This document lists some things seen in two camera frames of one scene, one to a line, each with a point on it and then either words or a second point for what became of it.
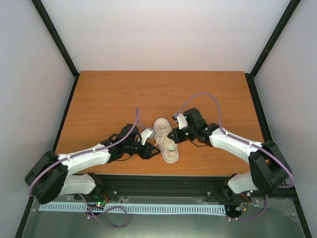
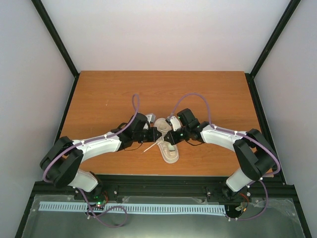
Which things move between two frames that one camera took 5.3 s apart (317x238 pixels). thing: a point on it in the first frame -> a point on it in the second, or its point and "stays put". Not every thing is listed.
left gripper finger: [155, 149] -> [158, 134]
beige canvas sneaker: [167, 147] stays put
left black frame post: [59, 41] stays put
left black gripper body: [145, 154] -> [150, 138]
